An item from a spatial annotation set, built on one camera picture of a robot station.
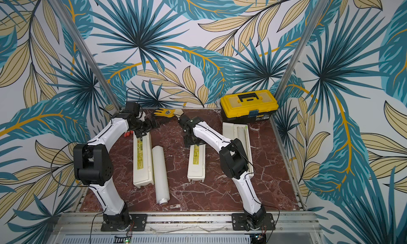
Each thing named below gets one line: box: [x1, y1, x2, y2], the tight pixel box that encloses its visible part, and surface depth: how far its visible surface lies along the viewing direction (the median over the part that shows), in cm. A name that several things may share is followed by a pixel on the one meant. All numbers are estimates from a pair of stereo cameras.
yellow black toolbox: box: [219, 89, 279, 124], surface depth 103 cm
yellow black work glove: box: [153, 108, 176, 118], surface depth 116 cm
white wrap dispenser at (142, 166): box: [133, 132, 155, 189], surface depth 85 cm
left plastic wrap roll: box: [151, 145, 171, 206], surface depth 85 cm
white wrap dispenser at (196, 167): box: [187, 144, 207, 183], surface depth 85 cm
